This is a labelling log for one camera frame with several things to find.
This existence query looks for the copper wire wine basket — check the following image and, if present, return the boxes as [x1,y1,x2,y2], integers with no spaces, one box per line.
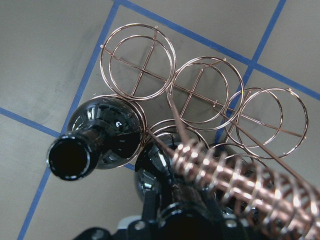
[99,23,320,240]

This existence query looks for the carried dark wine bottle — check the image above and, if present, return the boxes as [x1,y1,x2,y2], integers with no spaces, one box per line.
[133,133,226,240]

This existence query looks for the dark wine bottle in basket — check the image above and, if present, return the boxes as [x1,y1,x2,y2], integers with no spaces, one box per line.
[46,94,147,181]

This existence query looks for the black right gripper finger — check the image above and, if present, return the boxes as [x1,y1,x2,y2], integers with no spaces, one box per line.
[73,227,113,240]

